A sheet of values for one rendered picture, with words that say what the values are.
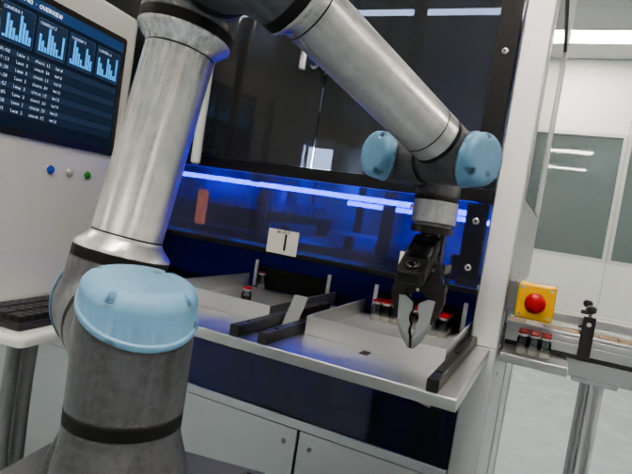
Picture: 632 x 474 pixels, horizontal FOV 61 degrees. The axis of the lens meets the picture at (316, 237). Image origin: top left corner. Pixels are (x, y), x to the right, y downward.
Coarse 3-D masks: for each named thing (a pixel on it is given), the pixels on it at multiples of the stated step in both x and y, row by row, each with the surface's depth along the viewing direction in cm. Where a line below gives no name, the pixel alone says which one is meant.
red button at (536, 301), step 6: (534, 294) 105; (540, 294) 105; (528, 300) 105; (534, 300) 105; (540, 300) 104; (528, 306) 105; (534, 306) 104; (540, 306) 104; (534, 312) 105; (540, 312) 105
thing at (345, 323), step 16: (352, 304) 122; (320, 320) 99; (336, 320) 114; (352, 320) 118; (368, 320) 121; (320, 336) 98; (336, 336) 97; (352, 336) 96; (368, 336) 95; (384, 336) 94; (400, 336) 110; (432, 336) 114; (448, 336) 117; (464, 336) 110; (384, 352) 94; (400, 352) 92; (416, 352) 91; (432, 352) 90; (448, 352) 92
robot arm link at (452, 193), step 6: (426, 186) 88; (432, 186) 88; (438, 186) 88; (444, 186) 88; (450, 186) 88; (456, 186) 89; (420, 192) 90; (426, 192) 89; (432, 192) 88; (438, 192) 88; (444, 192) 88; (450, 192) 88; (456, 192) 89; (432, 198) 88; (438, 198) 88; (444, 198) 88; (450, 198) 89; (456, 198) 90
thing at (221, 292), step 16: (208, 288) 128; (224, 288) 134; (240, 288) 138; (256, 288) 141; (208, 304) 109; (224, 304) 108; (240, 304) 106; (256, 304) 105; (272, 304) 123; (288, 304) 110
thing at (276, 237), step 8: (272, 232) 133; (280, 232) 132; (288, 232) 131; (296, 232) 130; (272, 240) 133; (280, 240) 132; (288, 240) 131; (296, 240) 130; (272, 248) 133; (280, 248) 132; (288, 248) 131; (296, 248) 130
